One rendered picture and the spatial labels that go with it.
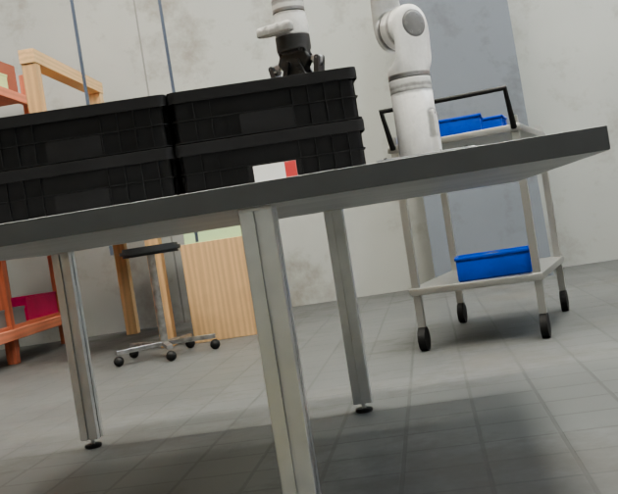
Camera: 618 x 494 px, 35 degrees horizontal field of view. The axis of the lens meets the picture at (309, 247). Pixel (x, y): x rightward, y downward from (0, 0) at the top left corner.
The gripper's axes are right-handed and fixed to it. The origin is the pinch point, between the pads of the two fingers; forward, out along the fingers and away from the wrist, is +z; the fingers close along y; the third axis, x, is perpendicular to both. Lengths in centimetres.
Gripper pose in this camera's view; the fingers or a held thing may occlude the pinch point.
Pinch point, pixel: (301, 101)
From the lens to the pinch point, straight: 214.5
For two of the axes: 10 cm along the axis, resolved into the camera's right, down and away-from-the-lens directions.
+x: -5.8, 0.9, -8.1
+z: 1.4, 9.9, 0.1
